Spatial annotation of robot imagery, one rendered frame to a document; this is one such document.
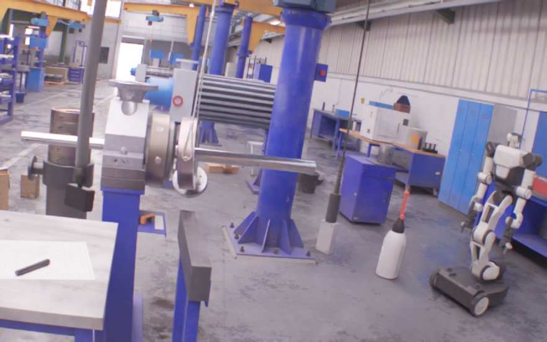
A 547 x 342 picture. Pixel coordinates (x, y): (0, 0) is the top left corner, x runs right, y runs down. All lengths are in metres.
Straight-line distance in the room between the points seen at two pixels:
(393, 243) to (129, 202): 2.58
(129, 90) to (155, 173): 0.42
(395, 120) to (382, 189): 3.64
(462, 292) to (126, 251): 2.74
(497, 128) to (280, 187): 3.94
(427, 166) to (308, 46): 4.74
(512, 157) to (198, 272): 2.86
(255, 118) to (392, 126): 3.79
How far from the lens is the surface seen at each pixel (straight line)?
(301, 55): 4.00
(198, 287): 1.66
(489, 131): 6.96
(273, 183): 4.10
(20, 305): 1.32
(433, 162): 8.34
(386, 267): 4.16
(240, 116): 5.95
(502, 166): 3.95
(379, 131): 8.98
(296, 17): 3.99
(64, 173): 3.71
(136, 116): 2.22
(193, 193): 2.64
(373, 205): 5.64
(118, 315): 2.35
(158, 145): 2.22
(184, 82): 5.79
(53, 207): 3.87
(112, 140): 2.16
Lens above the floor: 1.54
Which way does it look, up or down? 13 degrees down
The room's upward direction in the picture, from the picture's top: 9 degrees clockwise
